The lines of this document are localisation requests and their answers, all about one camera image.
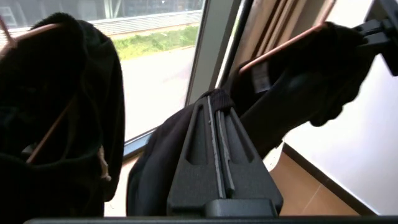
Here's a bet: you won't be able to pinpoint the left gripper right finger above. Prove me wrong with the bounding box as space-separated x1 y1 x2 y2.
215 105 284 217

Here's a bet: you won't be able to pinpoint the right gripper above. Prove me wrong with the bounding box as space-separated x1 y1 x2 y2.
365 0 398 77

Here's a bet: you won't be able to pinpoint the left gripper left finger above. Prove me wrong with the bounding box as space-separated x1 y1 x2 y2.
166 95 225 217

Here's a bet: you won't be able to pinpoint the black garment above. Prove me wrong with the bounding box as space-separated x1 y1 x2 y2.
126 21 377 217

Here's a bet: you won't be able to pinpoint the pink clothes hanger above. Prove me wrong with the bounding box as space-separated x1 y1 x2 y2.
0 14 77 165
238 0 337 75

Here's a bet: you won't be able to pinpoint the black shorts with white stripes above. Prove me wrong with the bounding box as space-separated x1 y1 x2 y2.
0 11 126 224

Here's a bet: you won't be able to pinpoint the brown curtain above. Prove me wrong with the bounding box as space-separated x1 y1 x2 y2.
229 0 338 74

